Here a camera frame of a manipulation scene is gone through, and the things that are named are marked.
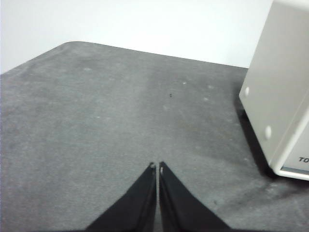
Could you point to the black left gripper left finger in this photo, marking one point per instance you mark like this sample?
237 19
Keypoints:
132 210

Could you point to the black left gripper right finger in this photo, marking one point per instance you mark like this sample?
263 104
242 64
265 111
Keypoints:
181 212

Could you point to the cream toaster oven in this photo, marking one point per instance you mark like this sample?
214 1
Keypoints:
277 72

